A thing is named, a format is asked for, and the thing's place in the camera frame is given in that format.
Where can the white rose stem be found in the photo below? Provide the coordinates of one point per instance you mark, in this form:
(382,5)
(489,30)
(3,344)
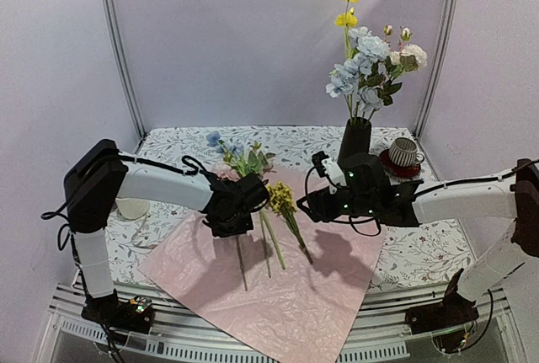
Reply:
(406,57)

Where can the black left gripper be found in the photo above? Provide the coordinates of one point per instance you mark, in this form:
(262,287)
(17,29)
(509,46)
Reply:
(220,232)

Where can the pink wrapping paper sheet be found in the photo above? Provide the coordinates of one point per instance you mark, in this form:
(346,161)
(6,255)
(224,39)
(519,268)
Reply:
(269,287)

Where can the yellow poppy flower stem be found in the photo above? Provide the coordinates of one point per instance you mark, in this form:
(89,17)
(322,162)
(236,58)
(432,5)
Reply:
(347,22)

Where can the striped ceramic cup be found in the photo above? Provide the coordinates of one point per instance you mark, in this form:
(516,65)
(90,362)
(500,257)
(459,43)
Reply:
(405,153)

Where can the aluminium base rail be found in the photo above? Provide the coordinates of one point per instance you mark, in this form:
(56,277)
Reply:
(378,334)

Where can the tall black vase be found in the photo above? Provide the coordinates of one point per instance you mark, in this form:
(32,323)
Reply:
(356,138)

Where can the right aluminium frame post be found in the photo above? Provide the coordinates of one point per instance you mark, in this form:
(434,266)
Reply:
(443,38)

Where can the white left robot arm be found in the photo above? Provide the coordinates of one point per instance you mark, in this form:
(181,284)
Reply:
(105,174)

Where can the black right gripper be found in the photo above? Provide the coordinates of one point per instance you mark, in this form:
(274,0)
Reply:
(320,203)

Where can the yellow small flower sprig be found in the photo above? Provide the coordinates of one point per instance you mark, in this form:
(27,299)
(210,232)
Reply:
(282,204)

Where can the red round saucer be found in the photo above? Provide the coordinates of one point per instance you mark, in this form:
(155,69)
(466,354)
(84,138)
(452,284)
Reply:
(397,171)

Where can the small blue flower stem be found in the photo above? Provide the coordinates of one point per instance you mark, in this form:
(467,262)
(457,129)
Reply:
(231,154)

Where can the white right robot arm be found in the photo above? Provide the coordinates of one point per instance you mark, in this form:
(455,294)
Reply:
(510,195)

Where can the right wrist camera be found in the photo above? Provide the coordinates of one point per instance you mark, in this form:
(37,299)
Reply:
(328,168)

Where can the left aluminium frame post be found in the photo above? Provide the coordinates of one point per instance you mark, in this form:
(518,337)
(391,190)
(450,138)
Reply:
(118,49)

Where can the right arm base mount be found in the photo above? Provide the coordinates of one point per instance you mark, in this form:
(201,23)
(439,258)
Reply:
(451,311)

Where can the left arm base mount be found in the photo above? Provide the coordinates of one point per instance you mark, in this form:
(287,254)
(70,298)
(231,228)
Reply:
(135,315)

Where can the light blue hydrangea stem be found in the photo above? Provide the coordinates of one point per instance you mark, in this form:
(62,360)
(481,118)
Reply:
(371,49)

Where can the aluminium frame post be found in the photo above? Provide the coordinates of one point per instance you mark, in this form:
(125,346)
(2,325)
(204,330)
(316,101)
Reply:
(443,38)
(118,49)

